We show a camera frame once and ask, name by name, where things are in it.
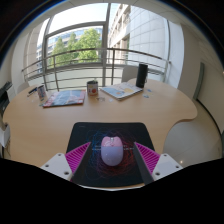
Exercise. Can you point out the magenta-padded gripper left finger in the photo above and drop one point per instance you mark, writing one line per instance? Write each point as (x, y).
(58, 165)

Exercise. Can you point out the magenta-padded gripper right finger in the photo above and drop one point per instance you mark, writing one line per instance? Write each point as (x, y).
(165, 165)

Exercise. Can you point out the pink and lilac computer mouse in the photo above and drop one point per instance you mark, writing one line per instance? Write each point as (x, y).
(112, 151)

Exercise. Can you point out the black mouse pad swirl print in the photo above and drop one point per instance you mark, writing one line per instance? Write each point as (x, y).
(110, 130)

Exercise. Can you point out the red cover magazine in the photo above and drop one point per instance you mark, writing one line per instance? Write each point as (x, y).
(65, 98)

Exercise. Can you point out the white chair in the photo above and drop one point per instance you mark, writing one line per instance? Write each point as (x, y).
(129, 72)
(22, 87)

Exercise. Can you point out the open illustrated booklet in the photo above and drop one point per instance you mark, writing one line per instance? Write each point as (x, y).
(121, 91)

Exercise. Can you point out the black cylindrical bottle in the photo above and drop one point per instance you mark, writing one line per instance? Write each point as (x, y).
(141, 76)

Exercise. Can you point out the grey metal balcony railing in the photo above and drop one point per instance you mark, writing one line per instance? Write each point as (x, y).
(83, 50)

